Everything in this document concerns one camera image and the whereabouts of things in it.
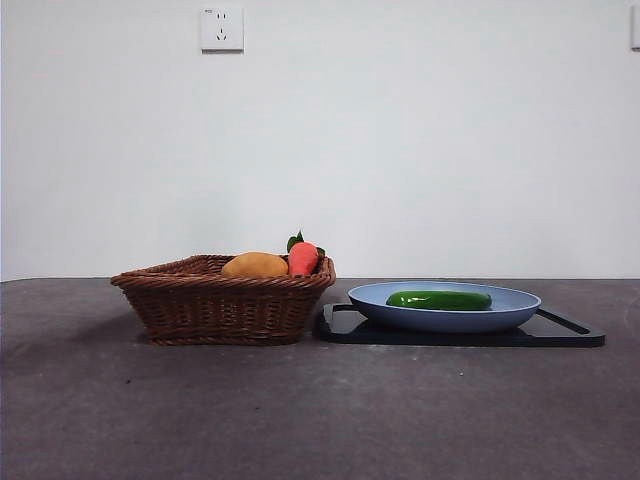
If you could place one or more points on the green pepper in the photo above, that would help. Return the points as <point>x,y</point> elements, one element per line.
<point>440,300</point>

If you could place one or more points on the blue round plate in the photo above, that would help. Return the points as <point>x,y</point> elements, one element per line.
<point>440,320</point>

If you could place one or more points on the orange carrot with green leaves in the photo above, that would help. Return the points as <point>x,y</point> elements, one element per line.
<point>303,259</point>

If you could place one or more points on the brown wicker basket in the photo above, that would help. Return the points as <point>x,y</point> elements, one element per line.
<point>210,310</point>

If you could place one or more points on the black rectangular tray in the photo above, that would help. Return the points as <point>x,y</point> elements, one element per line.
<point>450,340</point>

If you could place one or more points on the white wall socket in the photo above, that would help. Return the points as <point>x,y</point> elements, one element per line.
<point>222,29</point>

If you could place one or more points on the white wall plate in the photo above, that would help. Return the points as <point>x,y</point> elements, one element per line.
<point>635,29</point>

